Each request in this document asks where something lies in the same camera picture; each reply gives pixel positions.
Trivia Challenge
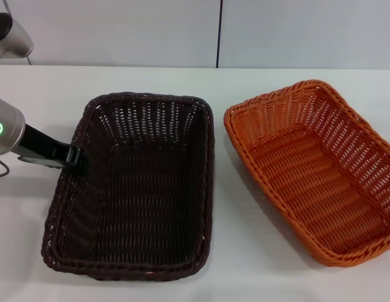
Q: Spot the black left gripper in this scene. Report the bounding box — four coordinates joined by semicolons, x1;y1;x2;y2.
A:
18;124;81;169

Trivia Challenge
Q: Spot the dark brown wicker basket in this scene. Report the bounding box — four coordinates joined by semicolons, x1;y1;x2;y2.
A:
40;91;216;282

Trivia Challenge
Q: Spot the orange wicker basket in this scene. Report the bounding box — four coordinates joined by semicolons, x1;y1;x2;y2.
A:
223;79;390;268

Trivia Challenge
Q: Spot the thin grey gripper cable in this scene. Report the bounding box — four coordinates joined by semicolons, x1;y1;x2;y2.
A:
0;155;10;180

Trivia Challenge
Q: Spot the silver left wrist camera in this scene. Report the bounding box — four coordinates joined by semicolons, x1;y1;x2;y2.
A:
0;11;35;61

